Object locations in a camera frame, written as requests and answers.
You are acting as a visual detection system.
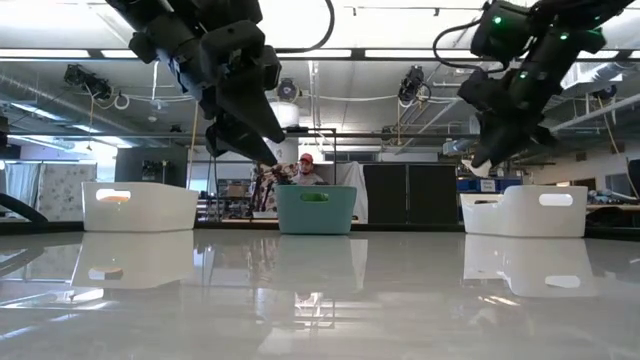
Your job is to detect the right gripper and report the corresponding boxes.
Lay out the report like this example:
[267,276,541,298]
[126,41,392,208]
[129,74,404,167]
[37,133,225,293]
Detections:
[469,47,571,169]

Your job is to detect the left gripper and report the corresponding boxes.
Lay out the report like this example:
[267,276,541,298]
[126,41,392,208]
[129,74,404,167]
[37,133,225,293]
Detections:
[197,22,286,166]

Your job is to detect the white cylindrical tank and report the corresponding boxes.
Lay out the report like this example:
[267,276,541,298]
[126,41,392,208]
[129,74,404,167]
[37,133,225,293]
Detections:
[269,101,301,164]

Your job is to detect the blue storage bin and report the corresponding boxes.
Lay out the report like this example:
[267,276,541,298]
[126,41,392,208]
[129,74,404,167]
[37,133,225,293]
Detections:
[457,175,524,194]

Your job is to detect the black ceiling-hung device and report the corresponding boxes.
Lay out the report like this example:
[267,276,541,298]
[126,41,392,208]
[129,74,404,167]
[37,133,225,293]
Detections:
[63,63,114,101]
[278,77,301,104]
[397,64,432,106]

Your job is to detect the patterned cloth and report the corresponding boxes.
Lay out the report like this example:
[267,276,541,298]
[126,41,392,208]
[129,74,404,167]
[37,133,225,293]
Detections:
[249,162,300,214]

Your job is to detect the person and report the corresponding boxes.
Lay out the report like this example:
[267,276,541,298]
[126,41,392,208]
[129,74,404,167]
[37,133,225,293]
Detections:
[289,152,326,187]

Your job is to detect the white plastic basket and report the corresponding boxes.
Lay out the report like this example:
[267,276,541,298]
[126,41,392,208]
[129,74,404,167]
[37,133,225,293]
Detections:
[81,181,200,233]
[459,184,590,239]

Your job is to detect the black cabinet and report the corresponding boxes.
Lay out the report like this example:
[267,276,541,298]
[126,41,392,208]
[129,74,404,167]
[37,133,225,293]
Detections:
[363,163,459,225]

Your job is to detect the teal plastic basket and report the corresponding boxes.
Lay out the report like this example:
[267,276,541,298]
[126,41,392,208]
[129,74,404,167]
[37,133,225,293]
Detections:
[274,184,359,236]

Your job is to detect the white cloth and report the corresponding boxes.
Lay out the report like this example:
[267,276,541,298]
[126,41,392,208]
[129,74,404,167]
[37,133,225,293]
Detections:
[319,160,369,224]

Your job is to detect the white floral-print panel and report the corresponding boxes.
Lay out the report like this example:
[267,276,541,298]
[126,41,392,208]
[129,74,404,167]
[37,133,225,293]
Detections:
[37,162,98,223]

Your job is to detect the white curtain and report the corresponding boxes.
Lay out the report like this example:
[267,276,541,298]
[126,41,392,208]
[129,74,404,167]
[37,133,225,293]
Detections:
[2,162,41,211]

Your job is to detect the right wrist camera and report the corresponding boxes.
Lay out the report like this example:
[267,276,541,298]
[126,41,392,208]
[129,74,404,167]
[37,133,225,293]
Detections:
[457,68,507,112]

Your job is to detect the black metal rack frame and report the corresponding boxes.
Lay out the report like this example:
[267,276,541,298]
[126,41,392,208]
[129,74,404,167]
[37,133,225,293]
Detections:
[257,127,338,221]

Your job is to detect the black aluminium table frame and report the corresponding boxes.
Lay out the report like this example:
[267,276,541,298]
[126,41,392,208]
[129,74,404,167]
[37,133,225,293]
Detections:
[0,219,640,236]

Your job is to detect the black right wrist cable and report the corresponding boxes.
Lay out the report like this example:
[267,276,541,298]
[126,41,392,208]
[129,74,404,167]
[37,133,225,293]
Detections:
[432,18,482,72]

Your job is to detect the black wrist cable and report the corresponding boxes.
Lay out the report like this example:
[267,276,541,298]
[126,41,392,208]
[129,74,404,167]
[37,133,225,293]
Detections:
[432,18,482,72]
[278,0,335,54]

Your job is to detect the silver ventilation duct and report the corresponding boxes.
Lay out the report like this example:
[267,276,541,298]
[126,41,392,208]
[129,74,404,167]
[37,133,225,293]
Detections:
[442,59,626,156]

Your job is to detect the dark grey wall panel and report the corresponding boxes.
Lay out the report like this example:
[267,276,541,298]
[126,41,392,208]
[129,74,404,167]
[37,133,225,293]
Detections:
[114,146,189,189]

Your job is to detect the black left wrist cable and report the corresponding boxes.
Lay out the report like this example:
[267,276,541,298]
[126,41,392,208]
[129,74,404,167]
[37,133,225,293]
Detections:
[278,0,335,54]

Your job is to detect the black curved cable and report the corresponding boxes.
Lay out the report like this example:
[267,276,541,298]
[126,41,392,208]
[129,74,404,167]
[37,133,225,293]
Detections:
[0,192,50,225]

